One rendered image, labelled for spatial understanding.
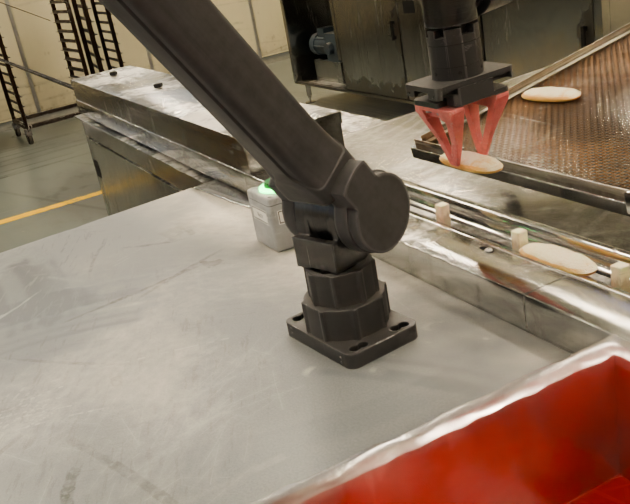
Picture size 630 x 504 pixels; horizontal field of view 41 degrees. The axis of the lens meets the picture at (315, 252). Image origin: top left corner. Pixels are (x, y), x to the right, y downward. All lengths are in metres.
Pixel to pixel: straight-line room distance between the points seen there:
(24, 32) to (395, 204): 7.15
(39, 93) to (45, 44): 0.43
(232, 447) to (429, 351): 0.21
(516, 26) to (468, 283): 3.23
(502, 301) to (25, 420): 0.47
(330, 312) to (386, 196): 0.12
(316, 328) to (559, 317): 0.23
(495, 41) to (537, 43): 0.29
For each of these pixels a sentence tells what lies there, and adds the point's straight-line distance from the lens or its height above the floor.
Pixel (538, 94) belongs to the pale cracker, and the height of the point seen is 0.93.
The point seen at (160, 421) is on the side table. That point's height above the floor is 0.82.
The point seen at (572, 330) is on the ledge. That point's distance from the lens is 0.76.
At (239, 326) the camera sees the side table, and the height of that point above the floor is 0.82.
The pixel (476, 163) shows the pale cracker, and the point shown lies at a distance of 0.94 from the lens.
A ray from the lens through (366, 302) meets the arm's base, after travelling 0.80.
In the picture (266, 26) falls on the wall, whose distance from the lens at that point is 8.51.
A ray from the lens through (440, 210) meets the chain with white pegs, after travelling 1.02.
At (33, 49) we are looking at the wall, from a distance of 7.86.
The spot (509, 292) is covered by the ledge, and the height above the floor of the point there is 0.86.
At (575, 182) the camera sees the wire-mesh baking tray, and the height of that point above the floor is 0.89.
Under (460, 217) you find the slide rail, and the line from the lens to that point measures 1.03.
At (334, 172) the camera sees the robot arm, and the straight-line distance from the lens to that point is 0.75.
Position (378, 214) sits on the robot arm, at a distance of 0.77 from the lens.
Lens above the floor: 1.21
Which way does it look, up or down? 21 degrees down
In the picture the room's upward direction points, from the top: 11 degrees counter-clockwise
